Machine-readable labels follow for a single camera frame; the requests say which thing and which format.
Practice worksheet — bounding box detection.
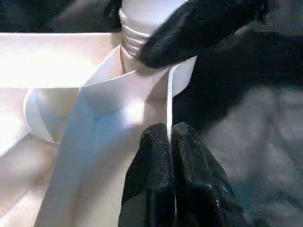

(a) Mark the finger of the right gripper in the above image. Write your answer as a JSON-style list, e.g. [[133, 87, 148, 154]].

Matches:
[[138, 0, 268, 69]]

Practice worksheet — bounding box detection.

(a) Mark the white plastic table leg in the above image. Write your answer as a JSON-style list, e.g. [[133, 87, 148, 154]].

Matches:
[[118, 0, 190, 72]]

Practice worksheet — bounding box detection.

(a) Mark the white plastic table top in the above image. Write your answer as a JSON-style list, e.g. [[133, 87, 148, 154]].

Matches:
[[0, 32, 198, 227]]

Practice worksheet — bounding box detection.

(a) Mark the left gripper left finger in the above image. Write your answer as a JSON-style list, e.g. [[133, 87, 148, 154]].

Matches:
[[120, 122, 177, 227]]

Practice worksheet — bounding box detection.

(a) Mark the black mat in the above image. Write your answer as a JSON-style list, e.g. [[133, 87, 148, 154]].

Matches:
[[0, 0, 303, 227]]

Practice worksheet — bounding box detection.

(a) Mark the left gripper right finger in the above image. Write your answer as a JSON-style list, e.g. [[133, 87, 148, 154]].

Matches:
[[171, 122, 249, 227]]

